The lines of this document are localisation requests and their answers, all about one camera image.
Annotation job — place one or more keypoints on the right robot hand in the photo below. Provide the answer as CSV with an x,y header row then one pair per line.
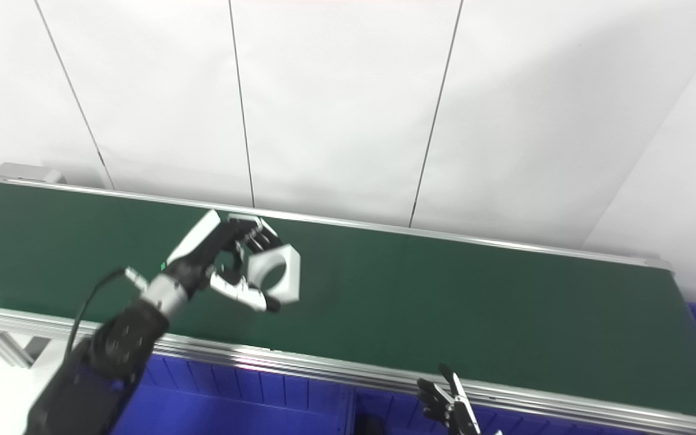
x,y
454,411

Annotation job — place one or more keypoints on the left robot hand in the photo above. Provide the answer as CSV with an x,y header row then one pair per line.
x,y
200,248

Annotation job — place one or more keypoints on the white block with round hole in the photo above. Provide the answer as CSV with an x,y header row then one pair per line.
x,y
290,272

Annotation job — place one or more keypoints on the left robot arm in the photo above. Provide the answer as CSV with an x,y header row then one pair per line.
x,y
106,362

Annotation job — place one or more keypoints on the black block part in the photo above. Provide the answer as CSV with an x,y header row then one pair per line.
x,y
369,426

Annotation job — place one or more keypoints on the green conveyor belt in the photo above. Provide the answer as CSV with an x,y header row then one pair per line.
x,y
444,314
324,364

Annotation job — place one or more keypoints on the grey conveyor end housing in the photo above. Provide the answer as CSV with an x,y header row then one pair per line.
x,y
25,172

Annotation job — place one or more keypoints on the aluminium conveyor leg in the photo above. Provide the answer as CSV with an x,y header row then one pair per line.
x,y
6,347

